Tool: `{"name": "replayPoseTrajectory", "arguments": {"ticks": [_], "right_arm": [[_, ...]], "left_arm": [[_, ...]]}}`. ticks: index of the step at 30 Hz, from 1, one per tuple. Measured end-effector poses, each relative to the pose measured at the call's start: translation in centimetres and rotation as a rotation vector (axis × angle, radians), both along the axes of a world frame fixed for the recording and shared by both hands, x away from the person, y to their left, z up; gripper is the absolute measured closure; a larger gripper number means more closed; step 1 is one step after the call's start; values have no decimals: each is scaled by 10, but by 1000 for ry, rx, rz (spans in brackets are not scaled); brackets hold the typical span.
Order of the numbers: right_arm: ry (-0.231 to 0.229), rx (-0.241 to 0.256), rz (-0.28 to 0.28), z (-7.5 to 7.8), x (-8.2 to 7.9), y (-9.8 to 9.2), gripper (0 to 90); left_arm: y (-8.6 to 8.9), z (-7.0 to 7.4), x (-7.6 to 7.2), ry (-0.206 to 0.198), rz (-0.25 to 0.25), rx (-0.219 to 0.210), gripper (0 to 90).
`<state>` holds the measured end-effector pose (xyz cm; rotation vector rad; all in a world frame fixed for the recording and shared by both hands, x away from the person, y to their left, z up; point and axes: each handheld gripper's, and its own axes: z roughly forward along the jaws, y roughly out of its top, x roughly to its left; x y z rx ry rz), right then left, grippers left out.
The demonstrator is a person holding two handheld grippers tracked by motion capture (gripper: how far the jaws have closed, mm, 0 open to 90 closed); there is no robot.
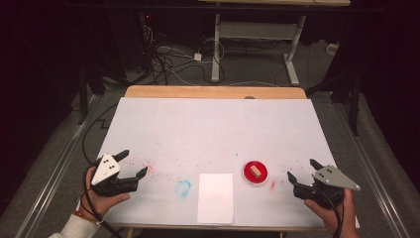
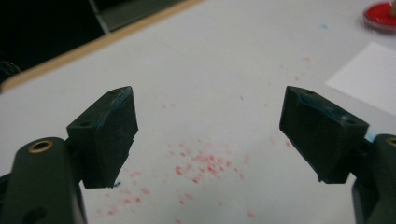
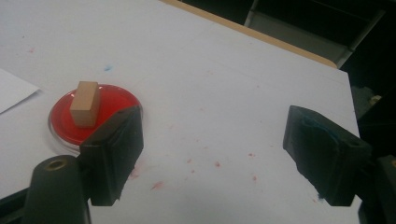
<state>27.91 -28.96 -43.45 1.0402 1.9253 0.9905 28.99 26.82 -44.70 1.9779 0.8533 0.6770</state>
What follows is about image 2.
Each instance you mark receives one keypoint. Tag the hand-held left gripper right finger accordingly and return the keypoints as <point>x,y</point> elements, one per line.
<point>323,137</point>

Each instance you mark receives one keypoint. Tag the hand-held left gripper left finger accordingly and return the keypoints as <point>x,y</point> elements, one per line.
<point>102,137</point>

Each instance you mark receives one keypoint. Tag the white paper sheet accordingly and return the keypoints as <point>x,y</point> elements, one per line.
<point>370,77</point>

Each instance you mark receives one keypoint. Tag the round red ink pad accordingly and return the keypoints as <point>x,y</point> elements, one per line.
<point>379,17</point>

